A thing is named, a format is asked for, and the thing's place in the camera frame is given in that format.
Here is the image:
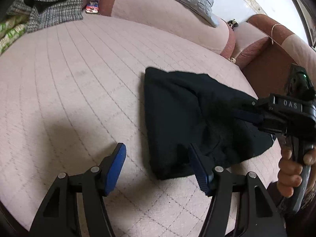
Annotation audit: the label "small dark ornament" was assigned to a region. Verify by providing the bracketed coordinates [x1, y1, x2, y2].
[227, 19, 239, 29]

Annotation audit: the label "green white patterned cloth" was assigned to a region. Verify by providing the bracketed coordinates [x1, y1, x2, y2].
[0, 15, 28, 55]

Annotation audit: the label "pink bolster pillow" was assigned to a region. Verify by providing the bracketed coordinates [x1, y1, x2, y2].
[99, 0, 236, 59]

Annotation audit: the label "pink brown cushion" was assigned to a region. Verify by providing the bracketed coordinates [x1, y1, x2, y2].
[231, 22, 270, 70]

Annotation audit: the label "brown headboard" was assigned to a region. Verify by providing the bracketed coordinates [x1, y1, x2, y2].
[240, 14, 316, 99]

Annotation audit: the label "black pants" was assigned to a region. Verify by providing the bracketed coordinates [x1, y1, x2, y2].
[144, 67, 275, 180]

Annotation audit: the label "pink quilted bed cover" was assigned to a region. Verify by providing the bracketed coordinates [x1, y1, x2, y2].
[0, 13, 284, 237]

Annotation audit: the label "right hand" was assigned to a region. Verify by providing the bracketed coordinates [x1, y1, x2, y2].
[277, 147, 315, 198]

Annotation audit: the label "grey striped knit garment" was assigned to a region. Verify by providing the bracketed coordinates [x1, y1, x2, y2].
[7, 0, 84, 33]

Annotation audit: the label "colourful packet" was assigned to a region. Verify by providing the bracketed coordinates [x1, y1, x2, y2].
[85, 0, 99, 14]

